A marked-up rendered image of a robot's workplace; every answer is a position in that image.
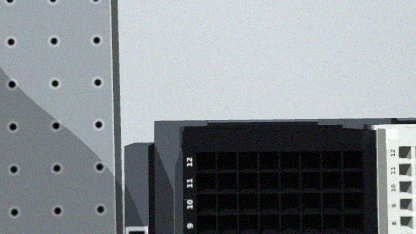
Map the white well plate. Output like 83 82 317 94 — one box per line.
371 124 416 234

